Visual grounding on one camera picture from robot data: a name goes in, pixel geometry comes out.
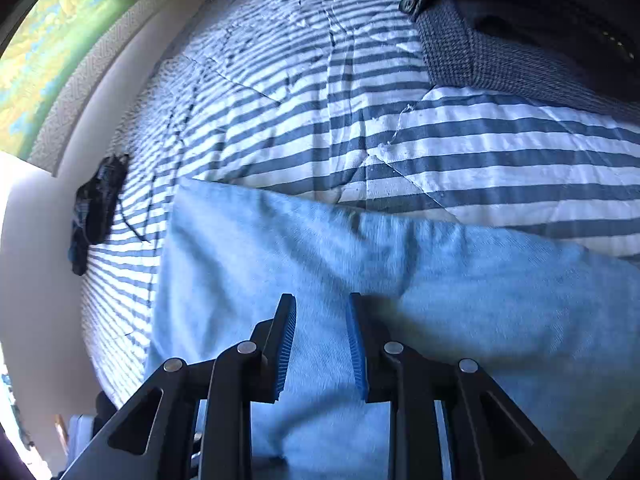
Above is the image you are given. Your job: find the landscape wall poster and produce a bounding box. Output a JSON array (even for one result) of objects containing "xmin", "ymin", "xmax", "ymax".
[{"xmin": 0, "ymin": 0, "xmax": 190, "ymax": 177}]

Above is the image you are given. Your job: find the dark crumpled garment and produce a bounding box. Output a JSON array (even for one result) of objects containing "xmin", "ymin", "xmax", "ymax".
[{"xmin": 68, "ymin": 153, "xmax": 151, "ymax": 277}]

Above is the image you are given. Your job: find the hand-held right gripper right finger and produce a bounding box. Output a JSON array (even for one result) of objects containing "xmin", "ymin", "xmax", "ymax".
[{"xmin": 346, "ymin": 291, "xmax": 581, "ymax": 480}]

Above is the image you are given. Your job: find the grey folded garment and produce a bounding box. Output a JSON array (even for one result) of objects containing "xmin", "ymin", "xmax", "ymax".
[{"xmin": 400, "ymin": 0, "xmax": 640, "ymax": 122}]

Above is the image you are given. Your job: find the blue white striped quilt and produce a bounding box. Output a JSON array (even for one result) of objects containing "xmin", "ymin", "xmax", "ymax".
[{"xmin": 80, "ymin": 0, "xmax": 640, "ymax": 408}]

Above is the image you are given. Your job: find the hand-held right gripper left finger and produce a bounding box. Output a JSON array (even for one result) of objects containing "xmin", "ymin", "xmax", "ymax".
[{"xmin": 60, "ymin": 292, "xmax": 299, "ymax": 480}]

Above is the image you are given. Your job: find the light blue denim shirt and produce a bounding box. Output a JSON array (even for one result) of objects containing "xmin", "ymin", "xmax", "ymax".
[{"xmin": 144, "ymin": 176, "xmax": 640, "ymax": 480}]

